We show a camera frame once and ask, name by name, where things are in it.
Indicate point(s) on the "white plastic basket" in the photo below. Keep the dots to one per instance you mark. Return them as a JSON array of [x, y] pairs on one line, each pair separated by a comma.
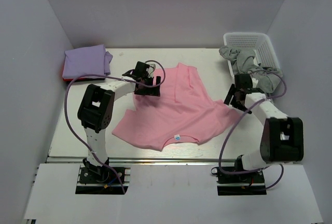
[[258, 42]]

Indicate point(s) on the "folded purple t shirt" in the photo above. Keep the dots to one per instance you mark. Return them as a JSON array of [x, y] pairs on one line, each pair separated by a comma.
[[89, 60]]

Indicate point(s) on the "grey crumpled t shirt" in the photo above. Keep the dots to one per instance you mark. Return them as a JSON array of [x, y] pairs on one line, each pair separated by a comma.
[[242, 62]]

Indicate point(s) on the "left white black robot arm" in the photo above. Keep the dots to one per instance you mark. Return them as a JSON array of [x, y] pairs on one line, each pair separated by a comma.
[[96, 109]]

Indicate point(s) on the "aluminium table rail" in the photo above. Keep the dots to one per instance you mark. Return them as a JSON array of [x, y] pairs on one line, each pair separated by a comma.
[[66, 148]]

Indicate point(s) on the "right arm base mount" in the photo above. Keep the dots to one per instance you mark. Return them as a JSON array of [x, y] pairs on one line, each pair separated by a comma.
[[239, 185]]

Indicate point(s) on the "pink t shirt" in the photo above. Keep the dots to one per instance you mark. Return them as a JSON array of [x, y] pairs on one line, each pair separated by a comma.
[[183, 113]]

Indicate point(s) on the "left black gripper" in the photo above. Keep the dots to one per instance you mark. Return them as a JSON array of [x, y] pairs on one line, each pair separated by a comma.
[[147, 89]]

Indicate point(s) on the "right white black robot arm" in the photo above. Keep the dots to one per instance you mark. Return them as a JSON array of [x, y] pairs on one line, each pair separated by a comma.
[[282, 136]]

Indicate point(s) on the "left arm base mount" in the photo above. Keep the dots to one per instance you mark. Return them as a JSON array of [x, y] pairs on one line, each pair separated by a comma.
[[95, 180]]

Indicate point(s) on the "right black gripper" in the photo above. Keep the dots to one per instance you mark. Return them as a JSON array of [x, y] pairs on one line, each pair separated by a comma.
[[237, 99]]

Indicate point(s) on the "folded red t shirt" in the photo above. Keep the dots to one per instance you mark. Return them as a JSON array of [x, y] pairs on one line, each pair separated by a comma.
[[68, 75]]

